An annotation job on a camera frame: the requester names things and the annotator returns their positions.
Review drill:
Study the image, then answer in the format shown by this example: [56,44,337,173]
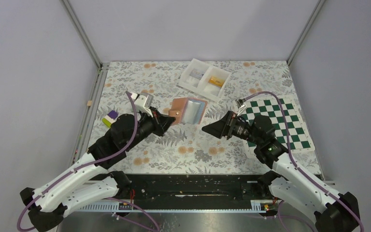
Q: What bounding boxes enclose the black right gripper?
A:
[202,110,262,145]

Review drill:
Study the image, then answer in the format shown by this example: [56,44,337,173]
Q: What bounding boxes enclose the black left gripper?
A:
[125,107,176,151]

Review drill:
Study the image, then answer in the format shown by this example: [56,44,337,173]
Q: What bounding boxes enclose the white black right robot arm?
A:
[202,111,361,232]

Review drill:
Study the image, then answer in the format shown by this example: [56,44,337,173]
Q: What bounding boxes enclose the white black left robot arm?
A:
[20,107,175,232]

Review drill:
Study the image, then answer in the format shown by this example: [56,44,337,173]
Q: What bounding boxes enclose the gold credit card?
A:
[208,75,225,88]

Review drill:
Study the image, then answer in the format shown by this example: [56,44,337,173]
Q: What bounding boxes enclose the silver credit card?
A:
[190,69,205,80]

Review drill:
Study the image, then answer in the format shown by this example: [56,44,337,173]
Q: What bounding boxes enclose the floral tablecloth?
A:
[89,61,322,174]

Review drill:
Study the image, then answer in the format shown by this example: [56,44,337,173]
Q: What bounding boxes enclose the white two-compartment plastic bin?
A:
[178,58,231,102]

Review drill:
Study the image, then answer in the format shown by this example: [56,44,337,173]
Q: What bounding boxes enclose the purple white green block stack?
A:
[101,110,118,128]

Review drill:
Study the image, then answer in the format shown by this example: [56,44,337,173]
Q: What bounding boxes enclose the green white chessboard mat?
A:
[241,95,315,159]

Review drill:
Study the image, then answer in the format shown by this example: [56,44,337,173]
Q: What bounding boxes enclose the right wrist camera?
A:
[233,98,247,116]

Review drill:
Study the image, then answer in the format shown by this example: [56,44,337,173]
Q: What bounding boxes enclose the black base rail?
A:
[86,173,288,214]

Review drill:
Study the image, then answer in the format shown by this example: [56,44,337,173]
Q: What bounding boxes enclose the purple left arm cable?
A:
[16,91,160,232]

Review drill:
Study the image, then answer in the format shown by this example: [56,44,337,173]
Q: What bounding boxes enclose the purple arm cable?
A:
[16,91,160,232]
[244,91,365,232]

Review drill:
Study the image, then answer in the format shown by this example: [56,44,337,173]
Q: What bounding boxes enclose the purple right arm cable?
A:
[244,91,365,232]

